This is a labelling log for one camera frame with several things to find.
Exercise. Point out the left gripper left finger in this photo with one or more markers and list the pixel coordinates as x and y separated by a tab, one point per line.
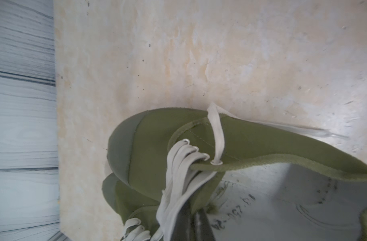
183	226

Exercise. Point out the olive green shoe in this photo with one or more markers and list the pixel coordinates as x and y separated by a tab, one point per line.
256	181
137	211

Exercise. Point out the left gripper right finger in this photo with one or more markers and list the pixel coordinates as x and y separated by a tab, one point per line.
202	228

